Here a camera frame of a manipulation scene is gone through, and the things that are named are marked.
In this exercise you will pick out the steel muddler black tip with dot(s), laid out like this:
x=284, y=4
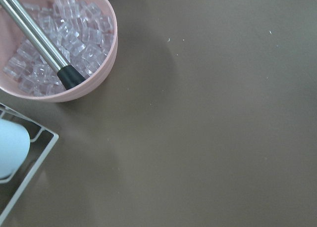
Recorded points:
x=42, y=41

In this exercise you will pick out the pink bowl of ice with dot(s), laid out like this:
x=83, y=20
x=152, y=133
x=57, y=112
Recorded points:
x=10, y=36

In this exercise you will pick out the light blue cup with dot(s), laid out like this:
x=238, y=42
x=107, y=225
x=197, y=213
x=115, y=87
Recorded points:
x=14, y=148

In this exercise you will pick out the white wire cup rack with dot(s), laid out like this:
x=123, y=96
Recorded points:
x=42, y=141

